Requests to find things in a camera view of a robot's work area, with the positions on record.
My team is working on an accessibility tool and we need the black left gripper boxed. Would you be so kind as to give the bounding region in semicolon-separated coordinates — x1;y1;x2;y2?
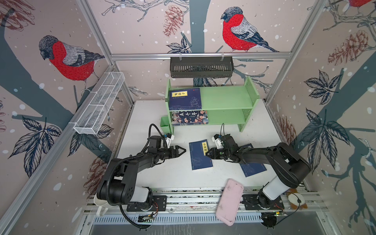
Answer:
157;145;186;159

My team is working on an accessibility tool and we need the colourful illustrated thick book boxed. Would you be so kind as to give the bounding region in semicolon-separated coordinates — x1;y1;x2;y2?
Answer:
171;110;209;126

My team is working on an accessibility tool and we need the dark blue bottom book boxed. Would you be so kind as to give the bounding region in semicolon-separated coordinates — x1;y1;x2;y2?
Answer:
168;88;202;111

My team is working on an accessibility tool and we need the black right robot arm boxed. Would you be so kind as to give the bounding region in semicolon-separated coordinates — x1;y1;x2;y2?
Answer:
205;134;311;210

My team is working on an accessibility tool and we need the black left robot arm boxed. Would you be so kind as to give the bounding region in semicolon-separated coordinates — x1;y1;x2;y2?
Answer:
96;123;187;211

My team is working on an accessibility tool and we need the small green pen box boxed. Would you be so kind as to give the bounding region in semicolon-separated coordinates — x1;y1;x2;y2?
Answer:
160;116;174;135

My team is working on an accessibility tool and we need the green wooden shelf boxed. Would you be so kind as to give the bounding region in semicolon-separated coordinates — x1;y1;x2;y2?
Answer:
165;78;260;132

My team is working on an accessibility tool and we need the pink plastic tray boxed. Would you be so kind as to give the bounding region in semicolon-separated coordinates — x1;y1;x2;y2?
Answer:
215;179;244;226

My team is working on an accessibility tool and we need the black hanging basket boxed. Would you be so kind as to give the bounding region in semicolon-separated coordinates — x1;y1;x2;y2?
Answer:
170;56;234;78

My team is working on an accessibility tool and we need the white mug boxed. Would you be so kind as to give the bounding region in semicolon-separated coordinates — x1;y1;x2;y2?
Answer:
94;194;108;217

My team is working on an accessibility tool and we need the small plush toy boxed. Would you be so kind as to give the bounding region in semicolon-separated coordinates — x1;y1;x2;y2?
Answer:
286;189;308;210

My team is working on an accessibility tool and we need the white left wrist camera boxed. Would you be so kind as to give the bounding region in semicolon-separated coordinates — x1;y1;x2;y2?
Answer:
164;133;174;148

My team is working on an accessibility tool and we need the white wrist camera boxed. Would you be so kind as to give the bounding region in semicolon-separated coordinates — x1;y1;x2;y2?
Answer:
164;133;174;148
211;134;223;149

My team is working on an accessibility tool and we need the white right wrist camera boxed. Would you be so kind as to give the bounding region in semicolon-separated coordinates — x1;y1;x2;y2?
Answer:
211;134;223;149

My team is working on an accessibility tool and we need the white wire mesh basket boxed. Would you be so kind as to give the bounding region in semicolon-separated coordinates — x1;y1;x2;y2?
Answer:
73;71;125;135

